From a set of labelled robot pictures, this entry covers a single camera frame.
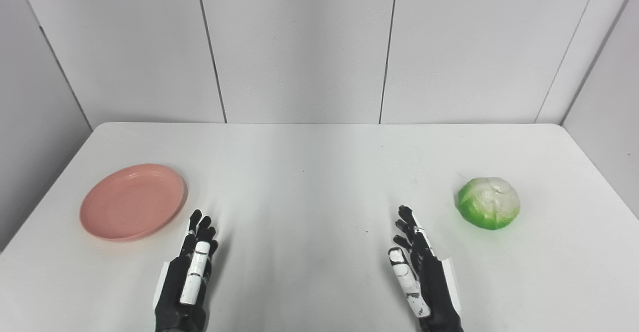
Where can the pink plate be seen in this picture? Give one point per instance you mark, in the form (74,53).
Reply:
(132,202)

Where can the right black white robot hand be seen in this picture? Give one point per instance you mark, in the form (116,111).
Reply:
(434,287)

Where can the green white cabbage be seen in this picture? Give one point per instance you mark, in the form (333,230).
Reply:
(489,203)

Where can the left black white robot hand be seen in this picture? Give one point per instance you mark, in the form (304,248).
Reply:
(174,287)

